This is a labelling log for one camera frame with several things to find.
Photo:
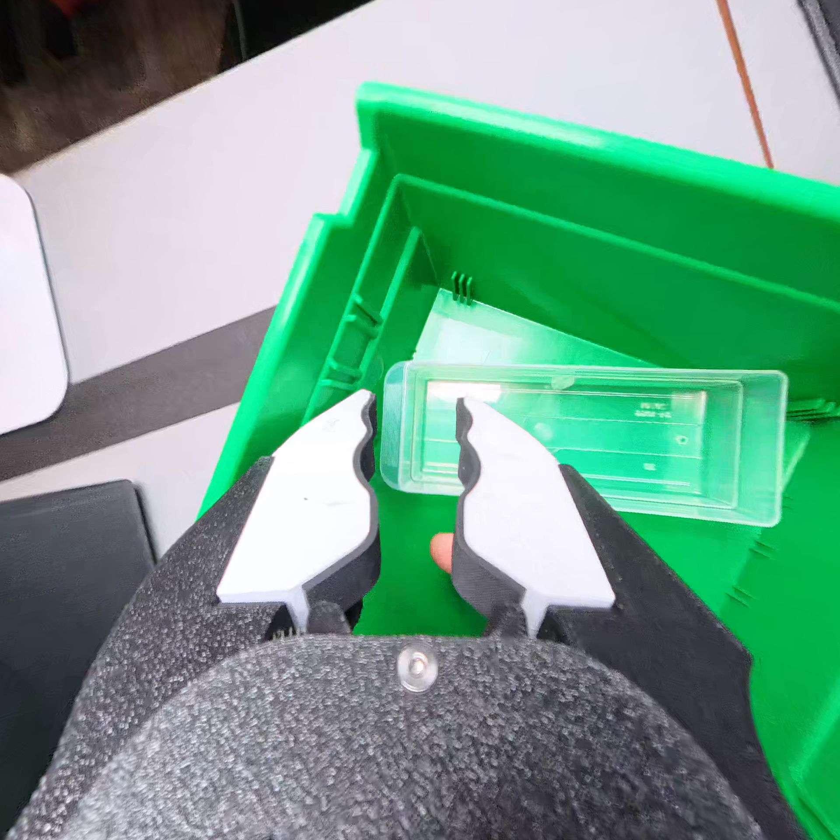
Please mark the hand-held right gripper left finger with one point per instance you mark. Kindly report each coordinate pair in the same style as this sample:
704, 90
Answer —
302, 512

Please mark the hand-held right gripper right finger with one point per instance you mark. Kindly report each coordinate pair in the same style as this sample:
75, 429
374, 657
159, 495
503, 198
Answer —
525, 518

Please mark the clear plastic drawer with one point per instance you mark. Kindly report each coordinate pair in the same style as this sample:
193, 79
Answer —
590, 446

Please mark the black drawer cabinet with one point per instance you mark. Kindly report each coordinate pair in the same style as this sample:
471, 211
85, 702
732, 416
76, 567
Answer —
59, 590

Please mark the green plastic bin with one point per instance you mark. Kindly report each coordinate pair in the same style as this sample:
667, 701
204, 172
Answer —
590, 262

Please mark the pale desk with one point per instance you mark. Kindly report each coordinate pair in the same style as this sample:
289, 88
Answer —
197, 164

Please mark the person's right hand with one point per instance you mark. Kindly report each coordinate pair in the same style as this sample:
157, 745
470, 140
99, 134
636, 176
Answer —
442, 551

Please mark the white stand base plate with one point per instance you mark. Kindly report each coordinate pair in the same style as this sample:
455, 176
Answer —
29, 302

